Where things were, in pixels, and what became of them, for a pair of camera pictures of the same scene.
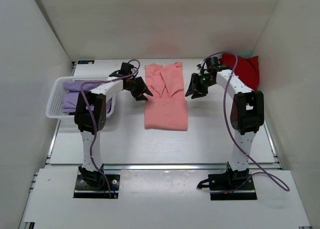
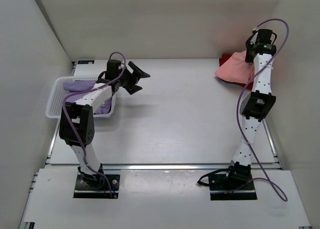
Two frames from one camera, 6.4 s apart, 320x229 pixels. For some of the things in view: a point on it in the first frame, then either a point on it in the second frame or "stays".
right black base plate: x=232 y=185 stays
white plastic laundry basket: x=54 y=107 stays
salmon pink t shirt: x=165 y=107 to x=236 y=69
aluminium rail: x=165 y=167 stays
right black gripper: x=194 y=85 to x=247 y=59
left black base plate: x=83 y=190 stays
